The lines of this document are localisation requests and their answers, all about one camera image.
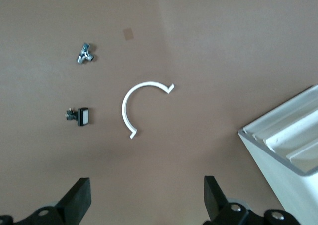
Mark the white semicircular plastic bracket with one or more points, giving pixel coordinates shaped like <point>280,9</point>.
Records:
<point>123,109</point>

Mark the black button white square face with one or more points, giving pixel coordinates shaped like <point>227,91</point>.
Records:
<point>83,116</point>

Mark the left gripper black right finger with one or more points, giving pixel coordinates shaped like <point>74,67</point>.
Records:
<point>216,202</point>

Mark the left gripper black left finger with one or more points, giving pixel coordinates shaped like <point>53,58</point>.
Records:
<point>74,202</point>

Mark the brown tape patch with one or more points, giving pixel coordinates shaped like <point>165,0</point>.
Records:
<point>128,33</point>

